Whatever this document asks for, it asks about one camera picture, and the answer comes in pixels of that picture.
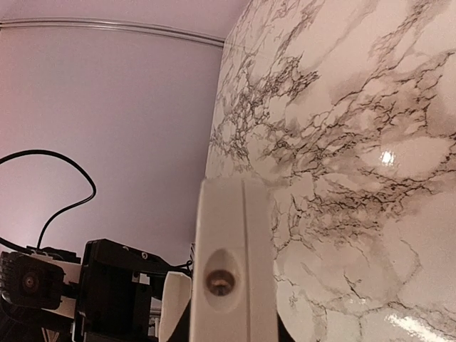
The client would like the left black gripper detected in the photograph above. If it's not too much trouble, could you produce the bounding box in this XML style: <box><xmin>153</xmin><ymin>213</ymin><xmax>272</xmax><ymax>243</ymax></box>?
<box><xmin>73</xmin><ymin>238</ymin><xmax>195</xmax><ymax>342</ymax></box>

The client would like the white remote control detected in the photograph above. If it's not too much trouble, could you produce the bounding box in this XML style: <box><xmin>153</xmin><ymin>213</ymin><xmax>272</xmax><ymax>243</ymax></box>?
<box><xmin>190</xmin><ymin>177</ymin><xmax>279</xmax><ymax>342</ymax></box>

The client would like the white battery cover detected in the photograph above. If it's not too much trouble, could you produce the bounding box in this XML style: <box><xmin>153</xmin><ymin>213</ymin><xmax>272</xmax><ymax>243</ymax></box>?
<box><xmin>158</xmin><ymin>271</ymin><xmax>192</xmax><ymax>342</ymax></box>

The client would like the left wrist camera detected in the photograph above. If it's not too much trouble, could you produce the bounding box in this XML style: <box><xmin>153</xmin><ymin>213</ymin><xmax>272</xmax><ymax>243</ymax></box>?
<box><xmin>1</xmin><ymin>252</ymin><xmax>81</xmax><ymax>318</ymax></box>

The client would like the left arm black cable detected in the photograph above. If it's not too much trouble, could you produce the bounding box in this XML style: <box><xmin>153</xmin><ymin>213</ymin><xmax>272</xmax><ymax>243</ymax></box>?
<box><xmin>0</xmin><ymin>149</ymin><xmax>97</xmax><ymax>250</ymax></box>

